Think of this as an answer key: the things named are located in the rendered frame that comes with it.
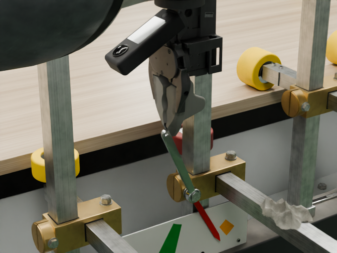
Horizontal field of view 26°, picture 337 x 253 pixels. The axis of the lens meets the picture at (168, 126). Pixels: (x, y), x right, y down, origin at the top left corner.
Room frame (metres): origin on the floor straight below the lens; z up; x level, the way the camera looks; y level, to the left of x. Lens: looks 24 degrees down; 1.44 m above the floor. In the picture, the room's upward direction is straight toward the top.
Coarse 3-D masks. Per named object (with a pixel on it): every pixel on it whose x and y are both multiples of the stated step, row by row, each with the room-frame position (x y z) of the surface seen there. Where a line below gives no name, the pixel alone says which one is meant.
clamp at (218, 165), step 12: (216, 156) 1.17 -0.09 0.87; (216, 168) 1.12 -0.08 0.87; (228, 168) 1.12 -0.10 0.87; (240, 168) 1.14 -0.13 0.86; (168, 180) 1.11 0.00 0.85; (180, 180) 1.08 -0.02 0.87; (192, 180) 1.08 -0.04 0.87; (204, 180) 1.10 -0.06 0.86; (168, 192) 1.11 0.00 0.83; (180, 192) 1.08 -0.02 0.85; (204, 192) 1.10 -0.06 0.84; (216, 192) 1.11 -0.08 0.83
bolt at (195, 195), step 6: (186, 192) 1.07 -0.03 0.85; (198, 192) 1.07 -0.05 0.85; (192, 198) 1.06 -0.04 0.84; (198, 198) 1.07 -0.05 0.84; (198, 204) 1.08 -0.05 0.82; (198, 210) 1.08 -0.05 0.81; (204, 210) 1.09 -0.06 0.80; (204, 216) 1.09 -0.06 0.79; (210, 222) 1.10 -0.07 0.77; (210, 228) 1.10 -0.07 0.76; (216, 234) 1.11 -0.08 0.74
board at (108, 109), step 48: (240, 0) 2.17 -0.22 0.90; (288, 0) 2.17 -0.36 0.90; (336, 0) 2.17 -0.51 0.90; (96, 48) 1.70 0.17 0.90; (240, 48) 1.70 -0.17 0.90; (288, 48) 1.70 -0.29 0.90; (0, 96) 1.38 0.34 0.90; (96, 96) 1.38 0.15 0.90; (144, 96) 1.38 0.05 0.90; (240, 96) 1.38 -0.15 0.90; (0, 144) 1.15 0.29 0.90; (96, 144) 1.18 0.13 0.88
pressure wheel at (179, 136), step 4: (180, 132) 1.19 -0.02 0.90; (212, 132) 1.19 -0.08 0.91; (176, 136) 1.17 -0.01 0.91; (180, 136) 1.17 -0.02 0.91; (212, 136) 1.19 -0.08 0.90; (176, 140) 1.17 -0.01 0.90; (180, 140) 1.17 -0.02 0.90; (212, 140) 1.19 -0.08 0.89; (176, 144) 1.17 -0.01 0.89; (180, 144) 1.17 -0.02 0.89; (212, 144) 1.19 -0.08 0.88; (180, 148) 1.17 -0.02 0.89; (180, 152) 1.17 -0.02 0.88
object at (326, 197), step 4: (336, 192) 1.33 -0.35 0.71; (324, 196) 1.31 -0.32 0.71; (328, 196) 1.31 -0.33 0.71; (332, 196) 1.31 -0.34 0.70; (336, 196) 1.32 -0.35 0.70; (312, 200) 1.30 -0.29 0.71; (316, 200) 1.30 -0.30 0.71; (320, 200) 1.30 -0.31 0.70; (324, 200) 1.30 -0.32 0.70; (312, 204) 1.29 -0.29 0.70
